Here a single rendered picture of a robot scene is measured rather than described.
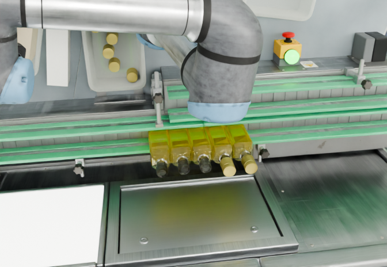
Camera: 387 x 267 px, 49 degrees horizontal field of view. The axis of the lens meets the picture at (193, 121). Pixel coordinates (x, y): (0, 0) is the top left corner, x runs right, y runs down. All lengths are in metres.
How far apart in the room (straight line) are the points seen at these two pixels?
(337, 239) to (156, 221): 0.47
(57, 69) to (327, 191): 0.89
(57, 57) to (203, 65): 0.68
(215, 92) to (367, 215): 0.70
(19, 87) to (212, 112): 0.32
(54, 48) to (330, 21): 0.88
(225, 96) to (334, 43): 0.83
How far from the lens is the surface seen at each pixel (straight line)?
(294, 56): 1.37
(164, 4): 0.69
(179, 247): 1.08
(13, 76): 0.71
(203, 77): 0.76
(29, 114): 1.39
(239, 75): 0.75
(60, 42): 1.33
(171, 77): 1.30
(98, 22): 0.68
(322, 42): 1.51
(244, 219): 1.17
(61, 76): 1.36
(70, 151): 1.34
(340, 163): 1.52
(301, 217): 1.25
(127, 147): 1.31
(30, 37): 1.01
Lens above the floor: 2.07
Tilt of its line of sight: 62 degrees down
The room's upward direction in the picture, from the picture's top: 163 degrees clockwise
